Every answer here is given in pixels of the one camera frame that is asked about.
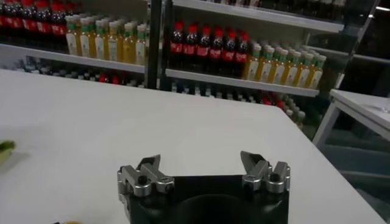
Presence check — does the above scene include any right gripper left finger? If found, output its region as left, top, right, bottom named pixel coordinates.
left=117, top=154, right=176, bottom=198

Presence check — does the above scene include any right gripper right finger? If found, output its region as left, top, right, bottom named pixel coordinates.
left=239, top=150, right=291, bottom=195

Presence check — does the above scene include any light green t-shirt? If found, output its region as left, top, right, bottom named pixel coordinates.
left=0, top=139, right=16, bottom=167

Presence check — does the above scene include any yellow tea bottle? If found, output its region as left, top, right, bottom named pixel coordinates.
left=297, top=53, right=314, bottom=88
left=285, top=51, right=301, bottom=87
left=135, top=26, right=147, bottom=66
left=93, top=20, right=107, bottom=60
left=65, top=16, right=79, bottom=56
left=309, top=55, right=327, bottom=90
left=243, top=44, right=260, bottom=82
left=79, top=18, right=92, bottom=58
left=272, top=48, right=287, bottom=85
left=121, top=23, right=135, bottom=64
left=257, top=46, right=274, bottom=83
left=107, top=21, right=120, bottom=61

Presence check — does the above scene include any white side table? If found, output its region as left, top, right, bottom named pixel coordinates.
left=312, top=88, right=390, bottom=150

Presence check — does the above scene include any glass display cabinet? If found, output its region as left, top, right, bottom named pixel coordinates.
left=158, top=0, right=390, bottom=144
left=0, top=0, right=162, bottom=91

